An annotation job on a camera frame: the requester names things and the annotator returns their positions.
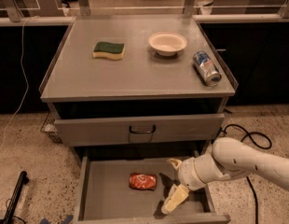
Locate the black bar on floor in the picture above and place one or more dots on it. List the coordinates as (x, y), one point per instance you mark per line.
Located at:
(22, 180)

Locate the grey top drawer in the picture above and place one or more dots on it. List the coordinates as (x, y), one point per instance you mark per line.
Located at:
(115, 131)

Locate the green yellow sponge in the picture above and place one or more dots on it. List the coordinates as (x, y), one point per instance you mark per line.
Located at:
(112, 51)

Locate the grey open middle drawer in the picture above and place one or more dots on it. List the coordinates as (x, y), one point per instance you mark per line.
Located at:
(104, 195)

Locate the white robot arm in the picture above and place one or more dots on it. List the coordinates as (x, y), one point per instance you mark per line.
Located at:
(228, 159)

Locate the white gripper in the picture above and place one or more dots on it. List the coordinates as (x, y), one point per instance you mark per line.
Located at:
(186, 173)

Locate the wire basket behind cabinet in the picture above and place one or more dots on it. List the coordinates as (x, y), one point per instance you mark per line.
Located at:
(50, 130)

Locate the white bowl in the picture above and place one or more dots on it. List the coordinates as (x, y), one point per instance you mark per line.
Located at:
(167, 43)

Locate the grey metal drawer cabinet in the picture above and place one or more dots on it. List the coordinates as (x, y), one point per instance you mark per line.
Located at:
(141, 84)

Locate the black drawer handle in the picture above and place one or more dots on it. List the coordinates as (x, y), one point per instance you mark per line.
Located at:
(142, 130)

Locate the blue silver soda can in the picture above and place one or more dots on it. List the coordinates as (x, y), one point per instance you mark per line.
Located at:
(206, 68)

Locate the red coke can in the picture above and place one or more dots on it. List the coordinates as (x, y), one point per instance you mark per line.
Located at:
(142, 181)

